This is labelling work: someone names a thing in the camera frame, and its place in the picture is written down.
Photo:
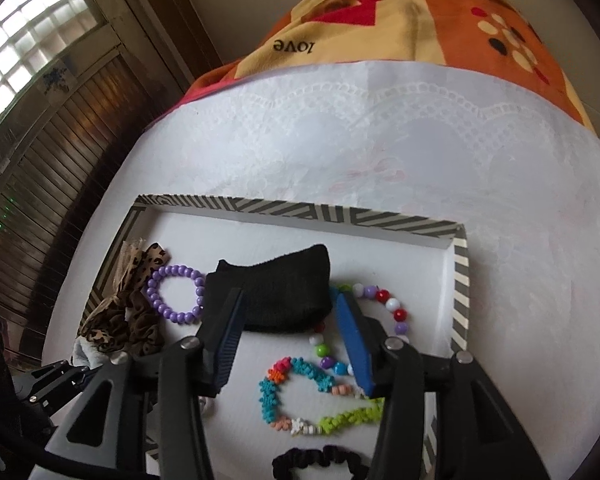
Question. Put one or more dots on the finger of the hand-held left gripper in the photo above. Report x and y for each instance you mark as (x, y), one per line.
(45, 380)

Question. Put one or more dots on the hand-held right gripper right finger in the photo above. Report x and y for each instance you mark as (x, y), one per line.
(352, 340)

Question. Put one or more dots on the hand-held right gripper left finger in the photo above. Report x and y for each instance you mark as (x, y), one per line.
(230, 340)

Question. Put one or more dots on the black headband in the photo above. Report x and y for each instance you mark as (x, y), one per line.
(280, 290)

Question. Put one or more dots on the leopard print bow scrunchie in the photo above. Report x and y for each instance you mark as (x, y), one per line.
(140, 325)

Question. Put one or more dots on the striped-border white tray box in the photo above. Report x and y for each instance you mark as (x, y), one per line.
(280, 235)

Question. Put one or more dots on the white scrunchie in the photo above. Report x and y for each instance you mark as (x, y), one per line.
(87, 352)

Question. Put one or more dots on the black scrunchie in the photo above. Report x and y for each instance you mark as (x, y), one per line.
(300, 460)

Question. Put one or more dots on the wooden slatted door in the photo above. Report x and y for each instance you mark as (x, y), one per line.
(55, 185)

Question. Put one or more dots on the white tablecloth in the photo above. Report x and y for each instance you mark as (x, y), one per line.
(530, 260)

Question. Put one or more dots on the orange printed blanket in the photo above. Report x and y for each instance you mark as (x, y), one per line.
(405, 20)

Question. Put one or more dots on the glass block window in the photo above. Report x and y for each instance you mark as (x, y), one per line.
(30, 25)

